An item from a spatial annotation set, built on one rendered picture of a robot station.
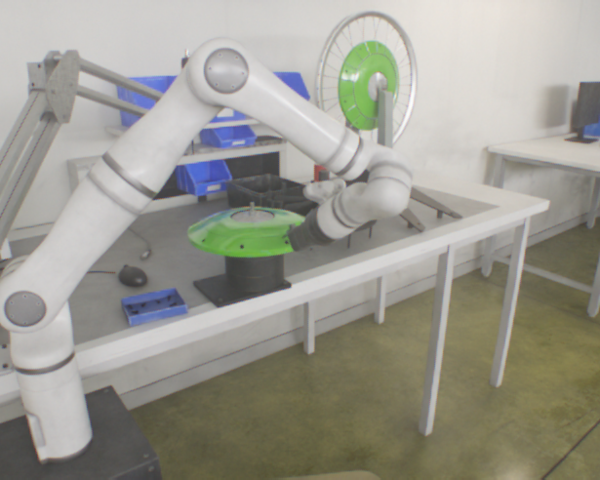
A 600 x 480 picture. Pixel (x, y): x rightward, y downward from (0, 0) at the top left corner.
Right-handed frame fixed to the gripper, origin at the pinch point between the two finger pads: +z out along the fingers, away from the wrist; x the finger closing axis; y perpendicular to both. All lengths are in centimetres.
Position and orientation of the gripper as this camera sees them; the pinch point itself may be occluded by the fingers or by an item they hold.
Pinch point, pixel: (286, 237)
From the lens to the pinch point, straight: 109.6
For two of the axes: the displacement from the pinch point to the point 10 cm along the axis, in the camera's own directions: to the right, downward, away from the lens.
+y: 3.3, 9.3, -1.6
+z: -4.8, 3.1, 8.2
